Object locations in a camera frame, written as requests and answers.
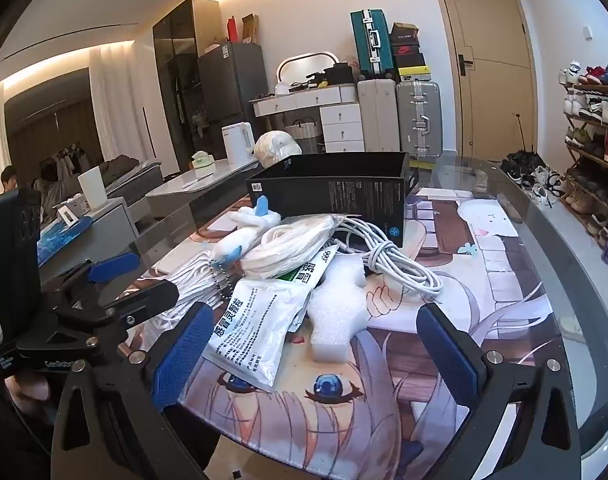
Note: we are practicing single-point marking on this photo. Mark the black shoe box tan lid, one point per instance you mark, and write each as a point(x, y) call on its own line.
point(404, 30)

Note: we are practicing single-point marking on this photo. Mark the shoe rack with shoes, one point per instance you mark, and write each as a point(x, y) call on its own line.
point(594, 105)

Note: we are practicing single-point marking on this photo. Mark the teal suitcase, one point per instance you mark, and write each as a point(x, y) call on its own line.
point(371, 45)

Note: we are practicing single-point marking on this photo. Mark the grey side table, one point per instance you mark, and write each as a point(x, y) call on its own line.
point(194, 190)

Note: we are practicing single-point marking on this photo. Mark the grey refrigerator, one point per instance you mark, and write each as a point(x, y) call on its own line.
point(231, 85)

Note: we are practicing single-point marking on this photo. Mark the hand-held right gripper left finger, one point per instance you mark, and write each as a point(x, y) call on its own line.
point(180, 360)

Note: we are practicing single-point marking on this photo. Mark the white framed mirror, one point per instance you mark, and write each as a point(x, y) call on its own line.
point(304, 66)

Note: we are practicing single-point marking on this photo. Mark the white and blue plush toy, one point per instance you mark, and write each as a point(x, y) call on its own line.
point(251, 221)

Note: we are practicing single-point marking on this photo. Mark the white electric kettle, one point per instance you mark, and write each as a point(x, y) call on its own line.
point(236, 142)

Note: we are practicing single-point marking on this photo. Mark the green tissue pack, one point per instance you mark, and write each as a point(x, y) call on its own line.
point(201, 160)

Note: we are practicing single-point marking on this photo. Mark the black shoe box red logo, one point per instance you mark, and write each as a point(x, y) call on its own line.
point(408, 50)

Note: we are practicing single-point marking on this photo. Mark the grey cabinet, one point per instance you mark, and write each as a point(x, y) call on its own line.
point(99, 235)

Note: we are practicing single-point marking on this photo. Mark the silver suitcase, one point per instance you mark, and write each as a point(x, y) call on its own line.
point(418, 117)

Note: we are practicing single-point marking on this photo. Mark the white paper bag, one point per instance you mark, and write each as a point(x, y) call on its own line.
point(91, 189)

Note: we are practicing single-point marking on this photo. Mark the white plastic bag bundle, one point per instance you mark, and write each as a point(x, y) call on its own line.
point(276, 147)

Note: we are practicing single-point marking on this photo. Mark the brown cardboard piece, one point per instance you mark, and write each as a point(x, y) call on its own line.
point(249, 27)

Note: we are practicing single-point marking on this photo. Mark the red bag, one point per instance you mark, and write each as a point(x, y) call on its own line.
point(231, 30)

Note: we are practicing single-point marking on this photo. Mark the black box yellow stripe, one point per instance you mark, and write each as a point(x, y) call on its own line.
point(410, 67)

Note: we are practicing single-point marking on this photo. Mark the white dressing table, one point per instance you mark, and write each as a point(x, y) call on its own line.
point(334, 115)

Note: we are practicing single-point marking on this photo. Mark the black bag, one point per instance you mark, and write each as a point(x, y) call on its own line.
point(341, 74)

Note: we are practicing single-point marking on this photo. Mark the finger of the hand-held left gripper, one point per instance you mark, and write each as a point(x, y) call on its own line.
point(149, 299)
point(115, 266)

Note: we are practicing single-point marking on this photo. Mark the beige suitcase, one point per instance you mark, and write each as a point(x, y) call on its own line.
point(378, 115)

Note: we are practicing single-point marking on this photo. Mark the black cardboard box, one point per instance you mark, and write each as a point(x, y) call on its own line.
point(334, 195)

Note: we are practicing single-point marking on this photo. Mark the white medicine packet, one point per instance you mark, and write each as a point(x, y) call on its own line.
point(249, 340)

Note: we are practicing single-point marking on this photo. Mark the person's left hand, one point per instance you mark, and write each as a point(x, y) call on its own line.
point(29, 391)

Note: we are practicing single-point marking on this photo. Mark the green and white packet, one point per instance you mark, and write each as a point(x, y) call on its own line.
point(309, 276)

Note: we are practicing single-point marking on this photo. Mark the dark glass cabinet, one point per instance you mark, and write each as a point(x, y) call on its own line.
point(179, 85)

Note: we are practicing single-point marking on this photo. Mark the white foam piece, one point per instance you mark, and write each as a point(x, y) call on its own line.
point(336, 320)

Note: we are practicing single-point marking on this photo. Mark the pile of dark shoes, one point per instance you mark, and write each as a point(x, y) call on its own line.
point(531, 175)

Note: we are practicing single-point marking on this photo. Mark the beige wooden door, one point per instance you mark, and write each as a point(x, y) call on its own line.
point(489, 85)

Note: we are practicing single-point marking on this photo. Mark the wicker basket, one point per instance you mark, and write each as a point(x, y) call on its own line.
point(301, 135)

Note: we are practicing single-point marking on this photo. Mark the wooden shoe rack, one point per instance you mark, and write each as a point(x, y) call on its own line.
point(591, 120)

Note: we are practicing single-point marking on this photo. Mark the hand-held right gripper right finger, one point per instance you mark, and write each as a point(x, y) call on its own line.
point(449, 355)

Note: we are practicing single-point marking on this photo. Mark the blue packet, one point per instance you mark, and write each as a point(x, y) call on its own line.
point(59, 241)

